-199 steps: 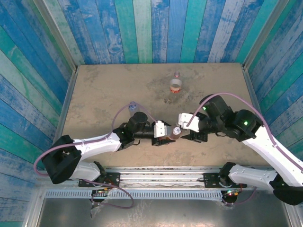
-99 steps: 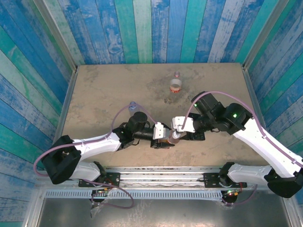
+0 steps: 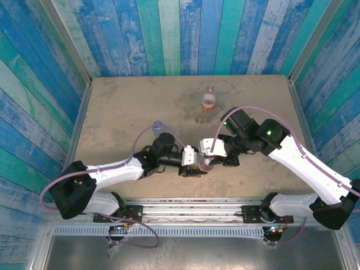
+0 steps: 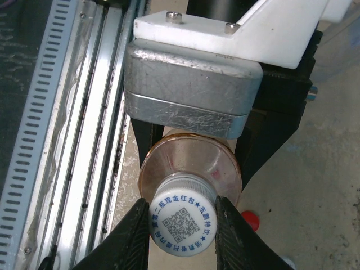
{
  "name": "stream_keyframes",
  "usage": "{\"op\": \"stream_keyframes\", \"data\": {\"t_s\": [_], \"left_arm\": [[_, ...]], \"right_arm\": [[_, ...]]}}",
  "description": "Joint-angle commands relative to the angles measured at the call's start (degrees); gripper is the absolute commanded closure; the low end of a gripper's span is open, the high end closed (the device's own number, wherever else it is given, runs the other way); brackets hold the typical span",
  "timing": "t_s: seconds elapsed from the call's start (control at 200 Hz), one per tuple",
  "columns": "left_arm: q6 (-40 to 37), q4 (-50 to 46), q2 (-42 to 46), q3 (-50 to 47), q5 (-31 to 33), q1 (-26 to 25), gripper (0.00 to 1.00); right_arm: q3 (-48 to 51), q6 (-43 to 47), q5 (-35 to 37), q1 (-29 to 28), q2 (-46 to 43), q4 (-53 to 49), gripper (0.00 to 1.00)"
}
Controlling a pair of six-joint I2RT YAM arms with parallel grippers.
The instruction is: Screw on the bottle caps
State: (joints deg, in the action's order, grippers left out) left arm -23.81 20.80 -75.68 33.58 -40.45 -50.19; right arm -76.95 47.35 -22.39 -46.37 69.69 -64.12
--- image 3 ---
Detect amber tea bottle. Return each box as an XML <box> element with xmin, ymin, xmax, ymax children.
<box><xmin>187</xmin><ymin>161</ymin><xmax>215</xmax><ymax>178</ymax></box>

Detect clear plastic bottle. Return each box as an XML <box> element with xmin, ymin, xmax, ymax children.
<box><xmin>152</xmin><ymin>120</ymin><xmax>173</xmax><ymax>138</ymax></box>

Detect clear bottle red label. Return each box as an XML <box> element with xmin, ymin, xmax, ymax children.
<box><xmin>201</xmin><ymin>84</ymin><xmax>218</xmax><ymax>112</ymax></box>

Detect steel sheet panel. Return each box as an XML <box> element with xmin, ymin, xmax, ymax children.
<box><xmin>43</xmin><ymin>235</ymin><xmax>347</xmax><ymax>265</ymax></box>

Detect controller board with LEDs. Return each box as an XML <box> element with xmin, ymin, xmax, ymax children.
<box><xmin>263</xmin><ymin>224</ymin><xmax>288</xmax><ymax>243</ymax></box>
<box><xmin>107</xmin><ymin>223</ymin><xmax>133</xmax><ymax>244</ymax></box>

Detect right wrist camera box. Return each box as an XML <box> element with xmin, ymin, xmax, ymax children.
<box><xmin>198</xmin><ymin>138</ymin><xmax>228</xmax><ymax>158</ymax></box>

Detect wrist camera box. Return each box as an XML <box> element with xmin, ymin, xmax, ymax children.
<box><xmin>181</xmin><ymin>145</ymin><xmax>200</xmax><ymax>167</ymax></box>
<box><xmin>198</xmin><ymin>138</ymin><xmax>228</xmax><ymax>158</ymax></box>

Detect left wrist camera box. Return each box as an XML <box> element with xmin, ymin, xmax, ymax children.
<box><xmin>181</xmin><ymin>145</ymin><xmax>200</xmax><ymax>167</ymax></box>

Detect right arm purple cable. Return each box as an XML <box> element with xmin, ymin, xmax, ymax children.
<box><xmin>212</xmin><ymin>106</ymin><xmax>360</xmax><ymax>246</ymax></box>

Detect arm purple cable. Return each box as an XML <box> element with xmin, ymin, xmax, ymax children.
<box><xmin>212</xmin><ymin>106</ymin><xmax>360</xmax><ymax>246</ymax></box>
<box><xmin>39</xmin><ymin>125</ymin><xmax>188</xmax><ymax>250</ymax></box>

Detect aluminium rail frame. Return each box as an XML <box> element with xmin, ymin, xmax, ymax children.
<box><xmin>42</xmin><ymin>197</ymin><xmax>346</xmax><ymax>226</ymax></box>

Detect aluminium table side rail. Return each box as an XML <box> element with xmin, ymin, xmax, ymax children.
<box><xmin>52</xmin><ymin>83</ymin><xmax>93</xmax><ymax>203</ymax></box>
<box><xmin>286</xmin><ymin>77</ymin><xmax>333</xmax><ymax>203</ymax></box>

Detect slotted grey cable duct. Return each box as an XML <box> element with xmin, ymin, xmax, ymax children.
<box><xmin>52</xmin><ymin>226</ymin><xmax>267</xmax><ymax>239</ymax></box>

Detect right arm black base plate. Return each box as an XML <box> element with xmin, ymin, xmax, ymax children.
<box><xmin>241</xmin><ymin>205</ymin><xmax>294</xmax><ymax>224</ymax></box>

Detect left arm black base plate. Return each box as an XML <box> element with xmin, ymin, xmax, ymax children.
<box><xmin>93</xmin><ymin>204</ymin><xmax>143</xmax><ymax>224</ymax></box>

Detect aluminium corner post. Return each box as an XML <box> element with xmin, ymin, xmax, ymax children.
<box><xmin>288</xmin><ymin>0</ymin><xmax>345</xmax><ymax>82</ymax></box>
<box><xmin>38</xmin><ymin>0</ymin><xmax>93</xmax><ymax>87</ymax></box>

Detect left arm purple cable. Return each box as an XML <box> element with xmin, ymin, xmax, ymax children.
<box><xmin>39</xmin><ymin>125</ymin><xmax>188</xmax><ymax>250</ymax></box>

